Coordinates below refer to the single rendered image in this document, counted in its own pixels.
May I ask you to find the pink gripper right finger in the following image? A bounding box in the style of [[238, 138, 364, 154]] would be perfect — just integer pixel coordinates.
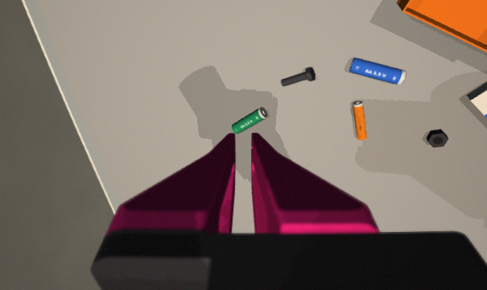
[[251, 133, 380, 233]]

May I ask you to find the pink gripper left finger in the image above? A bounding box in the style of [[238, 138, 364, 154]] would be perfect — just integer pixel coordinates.
[[106, 133, 236, 234]]

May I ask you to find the orange rack of three bins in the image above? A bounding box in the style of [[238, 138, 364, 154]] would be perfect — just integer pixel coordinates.
[[397, 0, 487, 52]]

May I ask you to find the blue aa battery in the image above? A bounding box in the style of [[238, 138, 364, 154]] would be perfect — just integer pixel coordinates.
[[349, 57, 406, 85]]

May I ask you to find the orange battery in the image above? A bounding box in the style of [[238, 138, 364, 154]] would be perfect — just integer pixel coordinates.
[[353, 101, 367, 140]]

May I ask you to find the green aa battery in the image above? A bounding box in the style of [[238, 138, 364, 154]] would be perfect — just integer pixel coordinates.
[[232, 107, 267, 134]]

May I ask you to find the black hex nut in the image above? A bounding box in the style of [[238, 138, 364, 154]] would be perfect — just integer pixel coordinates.
[[427, 129, 448, 147]]

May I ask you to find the black hex bolt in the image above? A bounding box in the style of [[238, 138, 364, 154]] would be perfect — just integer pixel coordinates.
[[281, 67, 316, 87]]

